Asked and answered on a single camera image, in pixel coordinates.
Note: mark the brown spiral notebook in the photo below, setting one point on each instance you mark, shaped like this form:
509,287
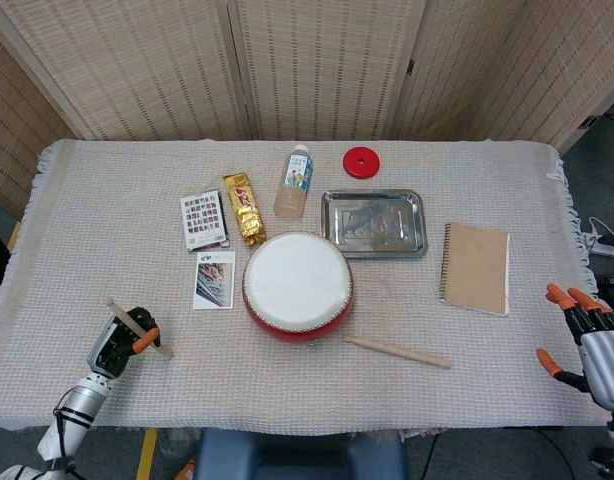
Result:
474,267

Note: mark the beige woven tablecloth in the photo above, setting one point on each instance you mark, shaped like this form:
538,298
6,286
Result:
112,225

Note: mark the wooden drumstick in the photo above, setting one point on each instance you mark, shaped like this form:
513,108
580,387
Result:
118,311
397,351

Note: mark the gold snack packet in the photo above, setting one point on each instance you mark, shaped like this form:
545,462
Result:
246,210

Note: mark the white power strip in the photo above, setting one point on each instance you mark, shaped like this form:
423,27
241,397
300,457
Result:
604,248

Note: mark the red drum white skin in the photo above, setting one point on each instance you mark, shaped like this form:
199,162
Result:
297,280

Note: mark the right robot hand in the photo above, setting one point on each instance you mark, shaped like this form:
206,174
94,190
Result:
607,360

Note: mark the blue padded seat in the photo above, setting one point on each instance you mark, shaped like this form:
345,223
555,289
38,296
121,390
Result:
297,455

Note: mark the woven folding screen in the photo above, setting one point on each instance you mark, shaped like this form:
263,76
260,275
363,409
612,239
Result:
312,75

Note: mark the card box colourful squares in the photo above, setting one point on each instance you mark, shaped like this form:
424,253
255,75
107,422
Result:
203,217

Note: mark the red round disc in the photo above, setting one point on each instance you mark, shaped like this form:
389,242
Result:
369,167

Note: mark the white picture card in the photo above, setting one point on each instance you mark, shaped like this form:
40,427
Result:
214,282

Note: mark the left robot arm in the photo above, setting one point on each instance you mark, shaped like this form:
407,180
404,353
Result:
72,415

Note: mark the rectangular metal tray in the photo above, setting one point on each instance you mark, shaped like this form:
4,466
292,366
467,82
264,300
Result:
372,222

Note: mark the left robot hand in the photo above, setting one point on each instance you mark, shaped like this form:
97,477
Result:
104,350

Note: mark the clear drink bottle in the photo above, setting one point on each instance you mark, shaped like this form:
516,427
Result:
292,195

